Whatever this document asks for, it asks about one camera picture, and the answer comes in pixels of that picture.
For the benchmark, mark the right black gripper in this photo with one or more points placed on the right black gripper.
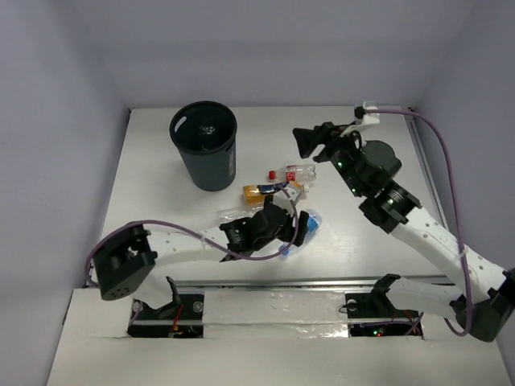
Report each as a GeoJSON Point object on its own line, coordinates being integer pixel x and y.
{"type": "Point", "coordinates": [326, 133]}

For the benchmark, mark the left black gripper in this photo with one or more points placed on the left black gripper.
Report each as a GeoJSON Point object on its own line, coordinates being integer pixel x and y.
{"type": "Point", "coordinates": [287, 224]}

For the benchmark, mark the clear bottle blue cap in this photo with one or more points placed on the clear bottle blue cap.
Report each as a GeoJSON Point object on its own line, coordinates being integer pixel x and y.
{"type": "Point", "coordinates": [313, 225]}

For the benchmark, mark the clear bottle red cap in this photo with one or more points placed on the clear bottle red cap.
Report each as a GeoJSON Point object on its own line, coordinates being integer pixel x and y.
{"type": "Point", "coordinates": [299, 173]}

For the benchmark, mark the orange juice bottle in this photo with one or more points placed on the orange juice bottle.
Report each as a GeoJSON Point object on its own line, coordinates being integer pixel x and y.
{"type": "Point", "coordinates": [255, 194]}

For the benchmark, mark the clear crushed bottle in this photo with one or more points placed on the clear crushed bottle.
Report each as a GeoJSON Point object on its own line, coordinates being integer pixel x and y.
{"type": "Point", "coordinates": [236, 213]}

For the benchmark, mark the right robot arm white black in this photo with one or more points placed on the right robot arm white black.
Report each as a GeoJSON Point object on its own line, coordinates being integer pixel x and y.
{"type": "Point", "coordinates": [480, 297]}

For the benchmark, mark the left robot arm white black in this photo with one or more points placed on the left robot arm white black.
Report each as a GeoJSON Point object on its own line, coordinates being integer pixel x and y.
{"type": "Point", "coordinates": [133, 260]}

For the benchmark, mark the dark grey plastic bin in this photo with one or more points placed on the dark grey plastic bin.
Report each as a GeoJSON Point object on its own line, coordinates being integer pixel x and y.
{"type": "Point", "coordinates": [204, 133]}

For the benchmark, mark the white foam front board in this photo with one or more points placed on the white foam front board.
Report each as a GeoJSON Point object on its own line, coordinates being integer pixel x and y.
{"type": "Point", "coordinates": [95, 350]}

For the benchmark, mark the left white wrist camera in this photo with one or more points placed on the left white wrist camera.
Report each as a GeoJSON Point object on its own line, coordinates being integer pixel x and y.
{"type": "Point", "coordinates": [286, 195]}

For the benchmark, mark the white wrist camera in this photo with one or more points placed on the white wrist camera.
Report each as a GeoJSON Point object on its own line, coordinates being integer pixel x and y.
{"type": "Point", "coordinates": [366, 116]}
{"type": "Point", "coordinates": [286, 195]}

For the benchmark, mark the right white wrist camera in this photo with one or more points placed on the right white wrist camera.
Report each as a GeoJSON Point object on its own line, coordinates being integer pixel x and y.
{"type": "Point", "coordinates": [366, 116]}

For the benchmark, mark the aluminium rail front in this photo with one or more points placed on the aluminium rail front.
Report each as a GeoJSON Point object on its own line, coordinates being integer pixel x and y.
{"type": "Point", "coordinates": [327, 282]}

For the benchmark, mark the aluminium rail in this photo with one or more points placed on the aluminium rail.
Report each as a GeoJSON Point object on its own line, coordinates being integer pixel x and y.
{"type": "Point", "coordinates": [426, 171]}
{"type": "Point", "coordinates": [327, 282]}

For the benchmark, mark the aluminium rail right side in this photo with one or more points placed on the aluminium rail right side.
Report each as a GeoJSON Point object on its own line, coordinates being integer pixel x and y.
{"type": "Point", "coordinates": [426, 171]}

